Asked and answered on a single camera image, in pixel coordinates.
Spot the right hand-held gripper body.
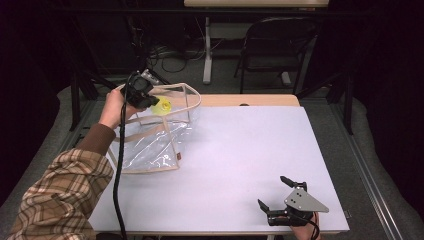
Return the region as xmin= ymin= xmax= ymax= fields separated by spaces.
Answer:
xmin=266 ymin=181 xmax=330 ymax=227

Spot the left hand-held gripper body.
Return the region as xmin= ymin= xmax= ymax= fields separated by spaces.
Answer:
xmin=121 ymin=69 xmax=158 ymax=109

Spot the yellow shuttlecock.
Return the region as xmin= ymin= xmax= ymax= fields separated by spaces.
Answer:
xmin=150 ymin=95 xmax=173 ymax=117

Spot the clear bag with beige trim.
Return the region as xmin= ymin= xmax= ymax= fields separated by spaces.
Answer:
xmin=106 ymin=82 xmax=203 ymax=175

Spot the person's right hand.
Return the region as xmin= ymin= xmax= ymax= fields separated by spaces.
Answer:
xmin=289 ymin=212 xmax=323 ymax=240

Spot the person's left hand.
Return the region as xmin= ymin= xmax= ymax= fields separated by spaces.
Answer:
xmin=98 ymin=88 xmax=139 ymax=131

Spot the white foam board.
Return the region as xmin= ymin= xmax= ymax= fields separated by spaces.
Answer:
xmin=87 ymin=105 xmax=350 ymax=234

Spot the black metal stand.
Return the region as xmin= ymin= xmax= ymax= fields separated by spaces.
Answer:
xmin=294 ymin=68 xmax=355 ymax=136
xmin=68 ymin=16 xmax=111 ymax=132

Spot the wooden table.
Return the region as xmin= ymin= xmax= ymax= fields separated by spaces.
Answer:
xmin=87 ymin=93 xmax=350 ymax=238

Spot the black folding chair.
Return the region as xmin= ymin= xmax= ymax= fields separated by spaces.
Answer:
xmin=234 ymin=16 xmax=320 ymax=96

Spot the white desk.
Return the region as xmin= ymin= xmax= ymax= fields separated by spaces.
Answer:
xmin=183 ymin=0 xmax=330 ymax=86

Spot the right hand-held gripper cable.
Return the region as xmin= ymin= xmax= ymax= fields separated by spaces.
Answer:
xmin=298 ymin=212 xmax=322 ymax=240

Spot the bundle of floor cables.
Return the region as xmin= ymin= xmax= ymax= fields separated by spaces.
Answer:
xmin=146 ymin=41 xmax=208 ymax=74

